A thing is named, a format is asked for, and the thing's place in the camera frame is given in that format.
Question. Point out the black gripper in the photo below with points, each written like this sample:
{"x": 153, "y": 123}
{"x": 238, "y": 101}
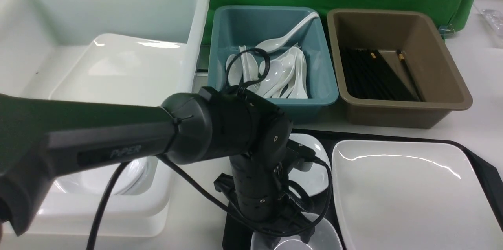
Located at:
{"x": 263, "y": 198}

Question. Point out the white bowl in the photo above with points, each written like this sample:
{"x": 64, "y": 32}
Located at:
{"x": 324, "y": 238}
{"x": 316, "y": 180}
{"x": 94, "y": 181}

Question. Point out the large white rice plate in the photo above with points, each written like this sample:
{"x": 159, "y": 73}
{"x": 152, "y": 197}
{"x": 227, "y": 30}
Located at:
{"x": 411, "y": 196}

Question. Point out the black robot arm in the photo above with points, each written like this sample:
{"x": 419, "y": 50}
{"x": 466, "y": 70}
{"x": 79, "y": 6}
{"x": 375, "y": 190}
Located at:
{"x": 233, "y": 146}

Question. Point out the top white square plate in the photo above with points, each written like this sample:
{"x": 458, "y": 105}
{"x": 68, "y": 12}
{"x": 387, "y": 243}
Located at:
{"x": 119, "y": 69}

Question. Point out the black serving tray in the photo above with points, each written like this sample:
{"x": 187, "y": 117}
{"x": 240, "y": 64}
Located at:
{"x": 238, "y": 237}

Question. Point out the white spoon far left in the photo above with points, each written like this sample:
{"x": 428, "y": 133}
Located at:
{"x": 236, "y": 73}

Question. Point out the white spoon centre bin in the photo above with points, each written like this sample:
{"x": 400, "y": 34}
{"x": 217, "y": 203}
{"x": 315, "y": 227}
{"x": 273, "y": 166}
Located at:
{"x": 268, "y": 85}

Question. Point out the white spoon leaning in bin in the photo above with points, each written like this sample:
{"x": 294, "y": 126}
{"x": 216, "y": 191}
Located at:
{"x": 274, "y": 44}

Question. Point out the black chopsticks pile in bin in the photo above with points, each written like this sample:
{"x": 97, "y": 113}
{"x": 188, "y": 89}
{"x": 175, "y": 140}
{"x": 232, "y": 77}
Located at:
{"x": 369, "y": 76}

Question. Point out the teal plastic bin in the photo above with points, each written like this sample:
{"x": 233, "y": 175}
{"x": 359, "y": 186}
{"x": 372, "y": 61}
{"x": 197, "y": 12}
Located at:
{"x": 248, "y": 25}

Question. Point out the large white plastic tub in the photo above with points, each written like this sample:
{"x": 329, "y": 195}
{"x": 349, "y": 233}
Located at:
{"x": 41, "y": 40}

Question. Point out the brown plastic bin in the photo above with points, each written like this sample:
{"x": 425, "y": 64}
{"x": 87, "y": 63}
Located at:
{"x": 397, "y": 35}

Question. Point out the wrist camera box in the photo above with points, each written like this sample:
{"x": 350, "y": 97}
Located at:
{"x": 298, "y": 156}

